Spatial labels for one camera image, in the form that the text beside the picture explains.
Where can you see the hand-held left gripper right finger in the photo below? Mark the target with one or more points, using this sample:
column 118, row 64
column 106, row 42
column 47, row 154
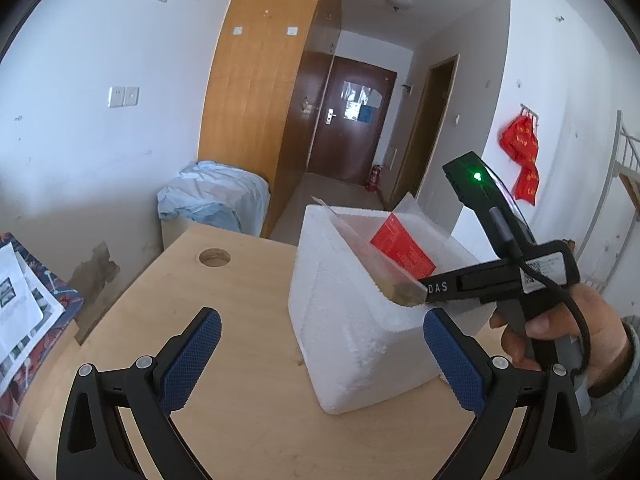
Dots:
column 452, row 360

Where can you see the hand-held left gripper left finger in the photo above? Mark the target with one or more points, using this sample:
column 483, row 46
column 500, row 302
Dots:
column 192, row 360

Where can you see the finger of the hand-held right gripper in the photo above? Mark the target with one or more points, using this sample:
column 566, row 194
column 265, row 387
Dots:
column 450, row 287

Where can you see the clear packet with red label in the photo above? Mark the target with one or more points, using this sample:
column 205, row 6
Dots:
column 400, row 247

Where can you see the white foam box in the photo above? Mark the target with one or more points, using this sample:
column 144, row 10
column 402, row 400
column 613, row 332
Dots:
column 350, row 340

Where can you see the person's right forearm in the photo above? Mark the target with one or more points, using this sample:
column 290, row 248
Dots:
column 620, row 400

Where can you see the person's right hand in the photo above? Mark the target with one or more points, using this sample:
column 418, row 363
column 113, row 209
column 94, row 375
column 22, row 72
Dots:
column 595, row 330

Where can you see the red cloth bag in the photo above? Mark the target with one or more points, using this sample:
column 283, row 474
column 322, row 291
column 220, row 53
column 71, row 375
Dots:
column 532, row 152
column 527, row 187
column 515, row 137

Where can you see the brown side door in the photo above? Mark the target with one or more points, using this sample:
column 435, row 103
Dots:
column 430, row 135

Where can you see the grey metal bunk bed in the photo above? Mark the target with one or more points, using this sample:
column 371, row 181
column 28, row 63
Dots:
column 616, row 160

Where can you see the red fire extinguisher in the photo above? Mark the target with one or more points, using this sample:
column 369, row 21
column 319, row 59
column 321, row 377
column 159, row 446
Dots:
column 374, row 178

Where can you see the papers on patterned cloth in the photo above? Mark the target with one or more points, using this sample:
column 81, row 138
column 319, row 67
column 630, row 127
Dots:
column 65, row 295

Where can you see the dark brown entrance door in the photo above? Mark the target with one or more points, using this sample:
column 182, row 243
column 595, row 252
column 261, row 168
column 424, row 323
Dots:
column 340, row 150

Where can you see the white notice papers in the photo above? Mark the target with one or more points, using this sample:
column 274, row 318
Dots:
column 360, row 102

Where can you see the printed paper sheets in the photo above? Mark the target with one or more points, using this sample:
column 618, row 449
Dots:
column 20, row 305

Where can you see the round ceiling lamp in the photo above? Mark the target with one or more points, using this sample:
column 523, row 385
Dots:
column 398, row 1

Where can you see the wooden wardrobe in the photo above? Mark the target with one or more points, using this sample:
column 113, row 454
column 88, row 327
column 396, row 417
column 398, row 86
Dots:
column 250, row 85

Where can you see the metal wall hook rack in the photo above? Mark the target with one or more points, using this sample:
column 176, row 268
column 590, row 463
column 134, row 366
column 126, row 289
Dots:
column 531, row 112

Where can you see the white double wall socket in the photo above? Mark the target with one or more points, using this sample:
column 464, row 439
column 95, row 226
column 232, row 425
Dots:
column 124, row 96

